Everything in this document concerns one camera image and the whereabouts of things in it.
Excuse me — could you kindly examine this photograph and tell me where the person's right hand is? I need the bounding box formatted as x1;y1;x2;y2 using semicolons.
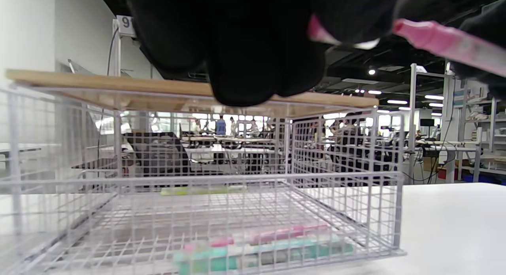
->
451;0;506;101

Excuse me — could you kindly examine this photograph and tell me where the white numbered sign post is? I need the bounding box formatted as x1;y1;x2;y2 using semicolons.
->
113;15;137;78

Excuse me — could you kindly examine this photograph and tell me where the white wire basket drawer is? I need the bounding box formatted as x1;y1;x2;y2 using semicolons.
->
0;109;406;275

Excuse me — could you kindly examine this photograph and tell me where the pink double-ended highlighter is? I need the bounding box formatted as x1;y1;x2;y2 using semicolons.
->
184;224;330;250
393;19;506;78

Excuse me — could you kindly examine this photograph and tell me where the white background desk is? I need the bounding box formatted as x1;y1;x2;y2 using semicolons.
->
415;140;483;184

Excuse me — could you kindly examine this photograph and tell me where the white storage shelf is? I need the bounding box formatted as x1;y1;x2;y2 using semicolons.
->
455;79;506;176

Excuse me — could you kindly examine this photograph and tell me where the green double-ended highlighter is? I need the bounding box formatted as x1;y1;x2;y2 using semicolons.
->
160;186;247;196

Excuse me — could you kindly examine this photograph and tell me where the pink highlighter cap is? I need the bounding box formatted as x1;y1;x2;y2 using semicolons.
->
308;14;381;51

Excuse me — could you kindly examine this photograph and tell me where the person's left hand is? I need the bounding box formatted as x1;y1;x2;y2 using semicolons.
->
123;0;400;107

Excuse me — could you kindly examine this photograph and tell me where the wooden top wire rack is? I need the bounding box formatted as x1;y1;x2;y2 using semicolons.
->
0;69;408;260

